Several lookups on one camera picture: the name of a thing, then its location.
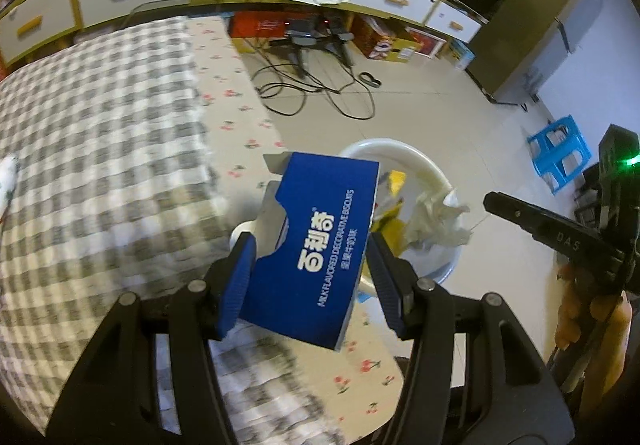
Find white tissue wad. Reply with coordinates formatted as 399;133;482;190
402;188;473;251

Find grey white checked blanket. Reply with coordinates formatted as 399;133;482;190
0;18;351;445

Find blue biscuit box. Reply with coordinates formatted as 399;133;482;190
239;151;382;352

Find grey cabinet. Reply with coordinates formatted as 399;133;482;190
467;0;608;103

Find white plastic bottle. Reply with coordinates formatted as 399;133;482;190
0;154;20;218

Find blue plastic stool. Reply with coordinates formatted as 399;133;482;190
526;114;593;196

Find small blue cardboard box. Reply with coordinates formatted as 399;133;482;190
447;40;476;71

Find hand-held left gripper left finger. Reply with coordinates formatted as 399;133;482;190
45;231;258;445

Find red yellow cardboard box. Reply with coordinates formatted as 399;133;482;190
350;15;401;58

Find yellow snack wrapper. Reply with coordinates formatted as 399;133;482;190
370;169;408;256

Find red white cardboard box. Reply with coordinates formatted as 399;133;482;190
395;28;446;63

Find black stand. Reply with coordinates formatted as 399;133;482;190
270;15;356;78

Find floral bed sheet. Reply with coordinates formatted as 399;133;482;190
185;15;406;426

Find white plastic basin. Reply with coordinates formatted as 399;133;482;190
337;138;463;296

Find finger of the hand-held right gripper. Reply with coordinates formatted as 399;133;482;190
482;192;626;266

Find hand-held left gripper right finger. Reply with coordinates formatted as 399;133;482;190
367;230;576;445

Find black floor cables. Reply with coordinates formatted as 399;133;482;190
252;40;383;121

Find person's right hand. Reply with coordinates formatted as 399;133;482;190
552;262;633;426

